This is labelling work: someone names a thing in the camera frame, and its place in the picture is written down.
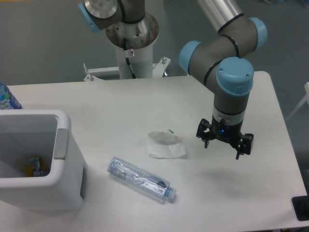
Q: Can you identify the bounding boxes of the clear plastic bottle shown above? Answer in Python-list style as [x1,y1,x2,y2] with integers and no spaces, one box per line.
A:
[107,157,177,202]

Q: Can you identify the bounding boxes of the white frame at right edge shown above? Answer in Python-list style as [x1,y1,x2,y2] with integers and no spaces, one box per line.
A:
[286,82,309,121]

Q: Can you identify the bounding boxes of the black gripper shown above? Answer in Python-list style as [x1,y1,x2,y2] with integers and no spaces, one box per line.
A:
[196,115,254,160]

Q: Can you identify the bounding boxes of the white trash can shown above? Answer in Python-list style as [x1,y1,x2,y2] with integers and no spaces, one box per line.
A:
[0,110,87,210]

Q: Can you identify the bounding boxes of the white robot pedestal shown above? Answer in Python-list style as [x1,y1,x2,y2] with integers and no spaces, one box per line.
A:
[83,13,171,82]

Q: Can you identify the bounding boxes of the blue labelled water bottle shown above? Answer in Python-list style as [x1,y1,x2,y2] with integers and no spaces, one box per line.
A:
[0,83,23,110]

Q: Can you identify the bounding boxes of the black cable on pedestal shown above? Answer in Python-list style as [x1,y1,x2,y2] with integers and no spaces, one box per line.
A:
[123,37,137,79]

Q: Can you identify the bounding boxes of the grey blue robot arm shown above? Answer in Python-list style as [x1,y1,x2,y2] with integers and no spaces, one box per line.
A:
[78,0,267,156]

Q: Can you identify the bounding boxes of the yellow blue trash wrappers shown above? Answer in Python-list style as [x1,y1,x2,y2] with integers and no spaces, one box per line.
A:
[23,157,50,177]

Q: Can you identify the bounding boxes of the black device at table edge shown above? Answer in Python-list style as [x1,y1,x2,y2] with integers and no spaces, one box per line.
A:
[292,196,309,221]

